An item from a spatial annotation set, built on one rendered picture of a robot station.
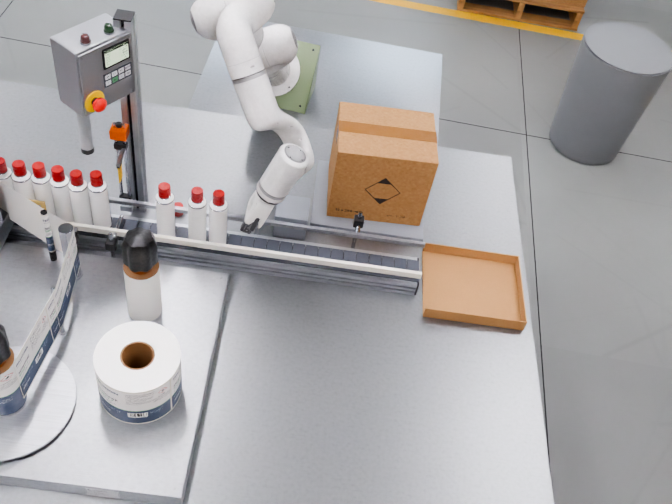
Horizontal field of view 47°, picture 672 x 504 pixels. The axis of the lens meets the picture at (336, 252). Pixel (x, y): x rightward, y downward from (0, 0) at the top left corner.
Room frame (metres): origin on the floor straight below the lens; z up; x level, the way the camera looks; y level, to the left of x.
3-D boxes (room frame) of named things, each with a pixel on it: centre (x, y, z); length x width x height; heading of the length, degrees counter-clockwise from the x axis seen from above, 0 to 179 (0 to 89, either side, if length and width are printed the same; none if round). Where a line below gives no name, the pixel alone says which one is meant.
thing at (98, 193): (1.46, 0.68, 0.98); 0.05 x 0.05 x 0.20
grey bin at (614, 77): (3.50, -1.22, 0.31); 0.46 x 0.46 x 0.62
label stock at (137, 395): (0.96, 0.41, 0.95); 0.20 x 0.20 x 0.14
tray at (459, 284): (1.54, -0.42, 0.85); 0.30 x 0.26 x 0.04; 95
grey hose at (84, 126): (1.55, 0.74, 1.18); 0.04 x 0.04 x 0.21
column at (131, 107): (1.61, 0.62, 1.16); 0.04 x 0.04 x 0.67; 5
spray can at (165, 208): (1.47, 0.49, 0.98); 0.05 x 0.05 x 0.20
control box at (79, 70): (1.54, 0.68, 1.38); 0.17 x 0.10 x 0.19; 150
